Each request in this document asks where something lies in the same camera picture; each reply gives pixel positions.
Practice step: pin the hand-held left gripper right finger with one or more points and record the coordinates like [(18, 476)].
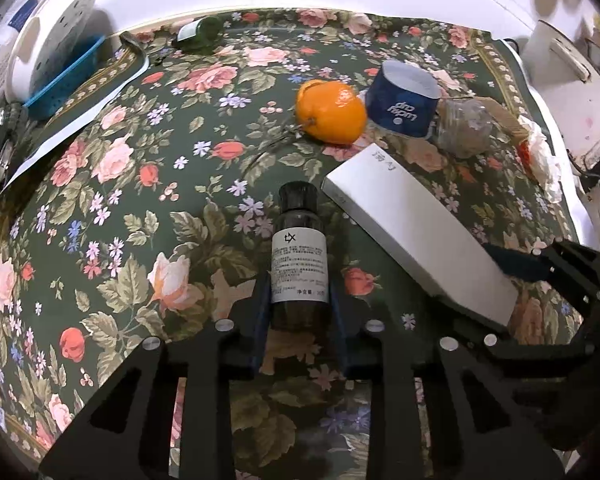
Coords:
[(341, 330)]

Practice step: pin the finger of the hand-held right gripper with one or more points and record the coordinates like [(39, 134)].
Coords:
[(530, 357), (520, 262)]

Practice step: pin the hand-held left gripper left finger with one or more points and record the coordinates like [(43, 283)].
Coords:
[(260, 320)]

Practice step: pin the brown bottle with white label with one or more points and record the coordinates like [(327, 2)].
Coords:
[(299, 265)]

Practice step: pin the white cardboard box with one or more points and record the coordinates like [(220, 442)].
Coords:
[(420, 230)]

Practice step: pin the green glass bottle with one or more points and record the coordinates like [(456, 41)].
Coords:
[(200, 34)]

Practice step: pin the crumpled white tissue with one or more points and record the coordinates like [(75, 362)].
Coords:
[(542, 155)]

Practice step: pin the crumpled clear plastic wrapper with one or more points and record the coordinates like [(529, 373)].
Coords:
[(462, 127)]

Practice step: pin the floral tablecloth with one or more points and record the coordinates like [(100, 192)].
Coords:
[(130, 210)]

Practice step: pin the white pot with lid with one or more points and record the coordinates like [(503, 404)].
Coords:
[(585, 95)]

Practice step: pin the blue paper cup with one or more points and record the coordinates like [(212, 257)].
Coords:
[(402, 102)]

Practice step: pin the orange fruit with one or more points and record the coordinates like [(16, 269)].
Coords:
[(332, 112)]

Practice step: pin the blue plastic basket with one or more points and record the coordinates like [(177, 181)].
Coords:
[(65, 82)]

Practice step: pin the white perforated round plate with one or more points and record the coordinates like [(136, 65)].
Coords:
[(50, 40)]

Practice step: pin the white packet with blue label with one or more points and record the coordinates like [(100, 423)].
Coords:
[(5, 35)]

